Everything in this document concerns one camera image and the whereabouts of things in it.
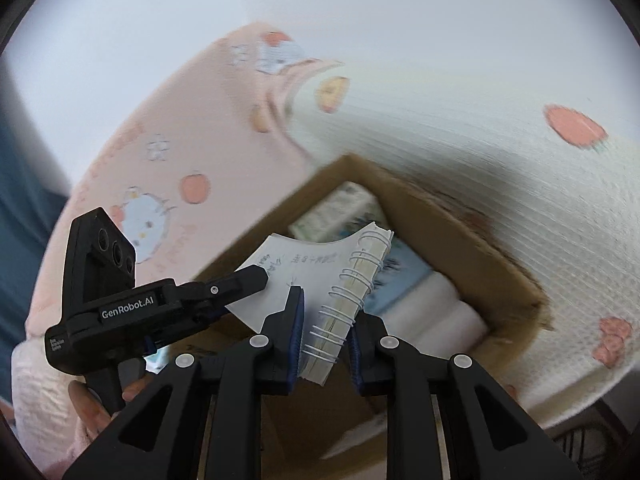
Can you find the white paper roll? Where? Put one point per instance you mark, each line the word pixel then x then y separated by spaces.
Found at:
pixel 460 327
pixel 430 292

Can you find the pink printed blanket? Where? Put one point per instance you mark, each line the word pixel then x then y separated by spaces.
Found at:
pixel 150 110

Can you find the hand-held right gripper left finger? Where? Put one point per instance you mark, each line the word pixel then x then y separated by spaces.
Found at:
pixel 298 332

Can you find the brown cardboard box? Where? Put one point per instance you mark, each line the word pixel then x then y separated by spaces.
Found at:
pixel 430 212

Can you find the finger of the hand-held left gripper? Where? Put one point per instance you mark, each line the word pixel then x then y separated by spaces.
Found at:
pixel 200 321
pixel 235 285

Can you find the person's left hand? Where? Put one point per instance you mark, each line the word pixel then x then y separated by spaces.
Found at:
pixel 87 407

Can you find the white carton with bear print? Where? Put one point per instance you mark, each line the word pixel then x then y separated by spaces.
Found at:
pixel 330 210

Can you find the whale print tissue pack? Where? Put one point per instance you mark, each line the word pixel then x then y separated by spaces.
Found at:
pixel 400 275

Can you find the dark blue cloth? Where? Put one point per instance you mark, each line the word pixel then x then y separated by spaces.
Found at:
pixel 25 210

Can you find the white spiral notebook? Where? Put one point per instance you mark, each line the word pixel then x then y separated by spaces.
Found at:
pixel 280 270

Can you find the white peach print blanket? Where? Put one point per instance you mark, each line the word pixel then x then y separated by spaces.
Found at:
pixel 450 125

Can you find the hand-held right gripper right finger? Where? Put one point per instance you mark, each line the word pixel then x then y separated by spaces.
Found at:
pixel 355 357

